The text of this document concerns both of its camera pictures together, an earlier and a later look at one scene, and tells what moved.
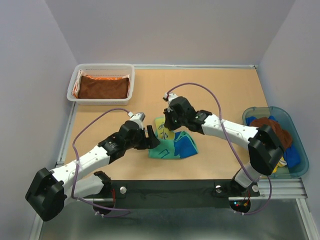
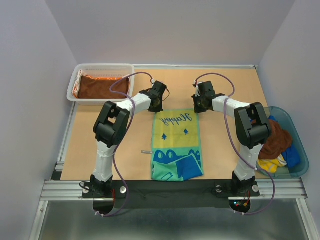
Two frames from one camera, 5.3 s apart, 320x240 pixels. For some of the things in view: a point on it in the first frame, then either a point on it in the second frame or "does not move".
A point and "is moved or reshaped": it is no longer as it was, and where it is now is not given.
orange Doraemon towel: x=81 y=74 does not move
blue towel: x=291 y=155 does not move
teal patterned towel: x=173 y=145 is moved or reshaped
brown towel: x=90 y=88 does not move
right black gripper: x=168 y=122 -> x=198 y=110
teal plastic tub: x=252 y=113 does not move
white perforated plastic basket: x=118 y=70 does not move
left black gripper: x=151 y=142 -> x=159 y=108
